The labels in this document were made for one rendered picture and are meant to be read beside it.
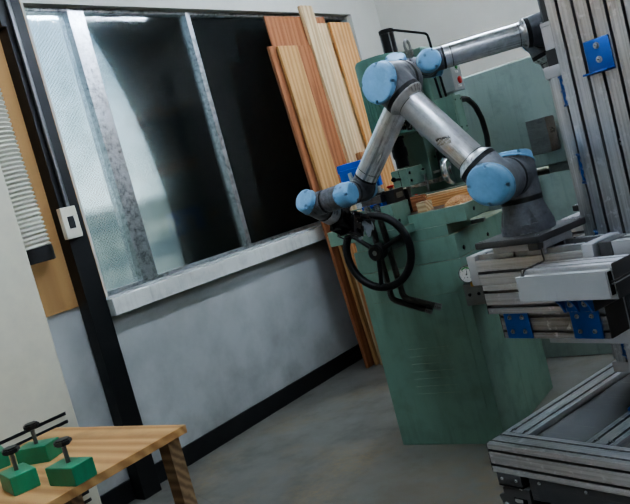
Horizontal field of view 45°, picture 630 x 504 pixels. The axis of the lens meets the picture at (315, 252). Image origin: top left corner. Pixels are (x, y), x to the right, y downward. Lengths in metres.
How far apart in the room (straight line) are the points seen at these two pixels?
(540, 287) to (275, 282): 2.35
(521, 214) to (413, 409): 1.16
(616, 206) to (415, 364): 1.12
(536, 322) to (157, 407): 1.89
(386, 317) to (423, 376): 0.27
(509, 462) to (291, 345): 2.10
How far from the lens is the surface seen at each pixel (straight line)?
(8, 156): 3.08
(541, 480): 2.31
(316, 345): 4.37
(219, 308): 3.84
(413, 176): 2.98
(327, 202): 2.34
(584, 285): 1.95
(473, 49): 2.54
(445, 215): 2.76
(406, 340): 2.97
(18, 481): 2.16
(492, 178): 2.03
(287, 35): 4.65
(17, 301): 2.85
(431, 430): 3.07
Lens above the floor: 1.10
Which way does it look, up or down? 5 degrees down
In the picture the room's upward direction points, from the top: 15 degrees counter-clockwise
